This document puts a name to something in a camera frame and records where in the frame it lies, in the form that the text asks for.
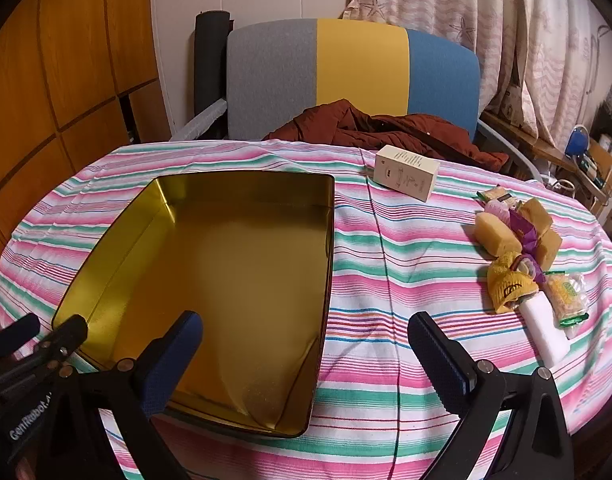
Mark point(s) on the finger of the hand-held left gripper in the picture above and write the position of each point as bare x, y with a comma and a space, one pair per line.
16, 332
66, 335

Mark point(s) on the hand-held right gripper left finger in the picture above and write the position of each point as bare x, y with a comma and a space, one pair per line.
178, 350

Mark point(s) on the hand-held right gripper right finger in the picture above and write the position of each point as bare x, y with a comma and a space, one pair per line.
435, 360

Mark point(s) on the gold tin box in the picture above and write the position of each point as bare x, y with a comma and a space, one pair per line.
226, 260

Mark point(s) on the pink hair roller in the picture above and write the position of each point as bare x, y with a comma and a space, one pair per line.
498, 208

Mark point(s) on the cracker packet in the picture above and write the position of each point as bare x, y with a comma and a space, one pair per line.
500, 194

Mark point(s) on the yellow knit sock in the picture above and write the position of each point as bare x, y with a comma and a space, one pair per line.
505, 285

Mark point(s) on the striped tablecloth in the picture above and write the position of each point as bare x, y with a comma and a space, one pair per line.
385, 270

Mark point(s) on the white foam block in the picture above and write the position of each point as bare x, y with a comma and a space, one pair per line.
545, 335

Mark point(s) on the clear packet of crackers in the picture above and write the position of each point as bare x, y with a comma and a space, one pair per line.
565, 295

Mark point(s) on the purple cloth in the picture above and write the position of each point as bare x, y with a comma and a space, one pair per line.
528, 235

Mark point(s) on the house-shaped yellow sponge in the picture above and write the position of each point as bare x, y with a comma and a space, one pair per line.
535, 212

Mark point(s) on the cream carton box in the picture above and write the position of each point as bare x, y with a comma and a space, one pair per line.
405, 172

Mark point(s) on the wooden desk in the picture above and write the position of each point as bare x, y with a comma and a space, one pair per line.
525, 142

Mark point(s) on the brown padded jacket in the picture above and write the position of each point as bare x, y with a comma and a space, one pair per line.
346, 125

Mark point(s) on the wooden cabinet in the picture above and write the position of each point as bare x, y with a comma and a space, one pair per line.
598, 165

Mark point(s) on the blue round object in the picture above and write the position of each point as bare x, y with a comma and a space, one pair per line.
578, 141

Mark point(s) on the printed cardboard box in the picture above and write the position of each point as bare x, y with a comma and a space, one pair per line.
515, 102

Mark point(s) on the wooden wardrobe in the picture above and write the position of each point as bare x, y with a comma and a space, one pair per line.
61, 60

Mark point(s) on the black rolled mat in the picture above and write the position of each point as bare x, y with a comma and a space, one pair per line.
208, 60

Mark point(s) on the grey yellow blue chair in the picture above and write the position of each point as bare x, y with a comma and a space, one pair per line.
361, 60

